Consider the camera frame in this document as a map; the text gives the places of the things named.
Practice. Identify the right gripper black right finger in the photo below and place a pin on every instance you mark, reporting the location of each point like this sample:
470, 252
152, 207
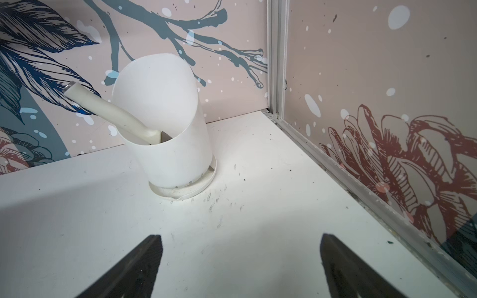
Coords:
348, 276

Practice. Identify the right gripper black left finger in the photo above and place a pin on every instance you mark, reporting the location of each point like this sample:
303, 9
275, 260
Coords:
133, 276

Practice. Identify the cream handled utensil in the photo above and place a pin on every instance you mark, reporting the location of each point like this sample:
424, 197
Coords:
113, 114

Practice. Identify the white utensil holder cup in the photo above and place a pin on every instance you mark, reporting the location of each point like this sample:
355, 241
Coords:
161, 91

